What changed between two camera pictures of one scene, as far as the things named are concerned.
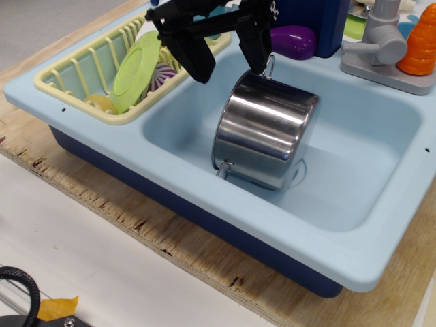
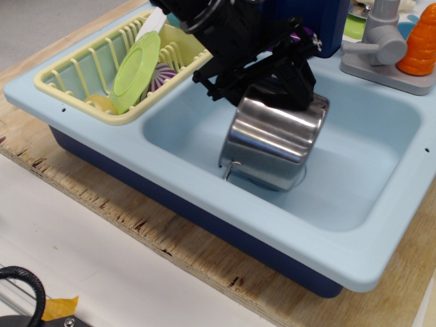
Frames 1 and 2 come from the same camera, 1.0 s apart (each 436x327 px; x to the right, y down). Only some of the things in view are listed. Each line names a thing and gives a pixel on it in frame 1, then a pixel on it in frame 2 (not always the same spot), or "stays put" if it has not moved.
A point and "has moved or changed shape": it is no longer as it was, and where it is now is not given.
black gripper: [253, 18] → [244, 41]
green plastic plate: [135, 72] stays put
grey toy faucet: [383, 48] stays put
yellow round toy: [103, 103] stays put
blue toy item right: [405, 28] stays put
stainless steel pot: [261, 129] has moved or changed shape
